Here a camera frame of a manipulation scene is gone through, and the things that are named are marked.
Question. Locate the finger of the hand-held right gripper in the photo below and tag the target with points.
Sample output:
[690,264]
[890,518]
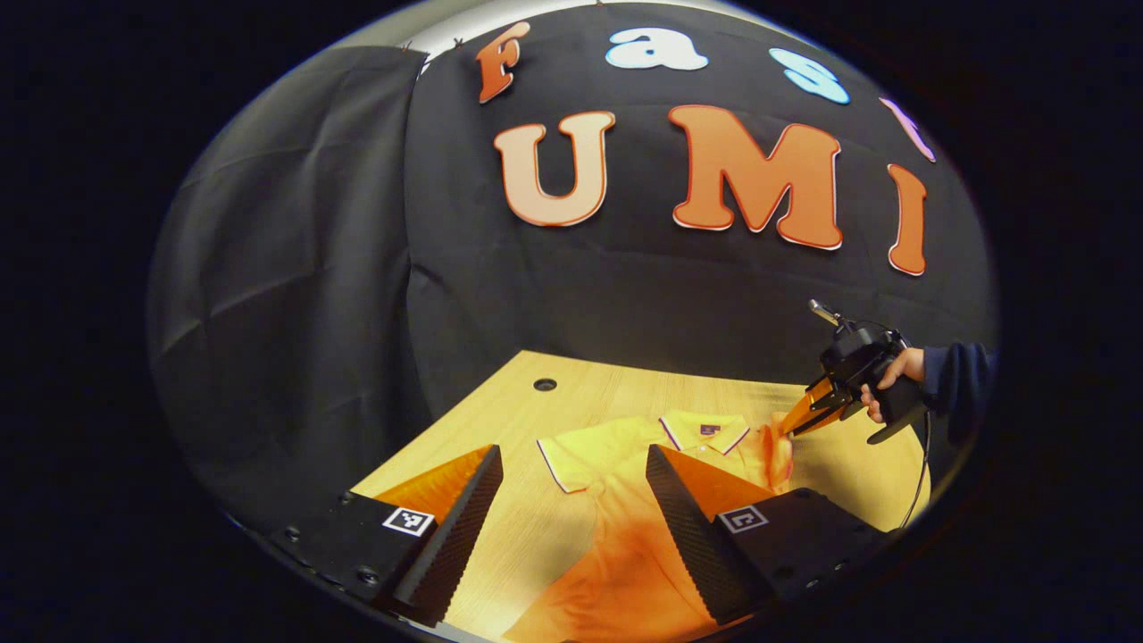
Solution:
[804,406]
[826,420]

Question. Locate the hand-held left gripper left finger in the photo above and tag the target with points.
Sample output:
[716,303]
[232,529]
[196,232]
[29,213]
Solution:
[455,536]

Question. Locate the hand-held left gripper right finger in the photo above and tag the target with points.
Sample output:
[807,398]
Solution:
[688,536]

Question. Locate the orange T-shirt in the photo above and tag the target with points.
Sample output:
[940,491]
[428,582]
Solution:
[616,554]

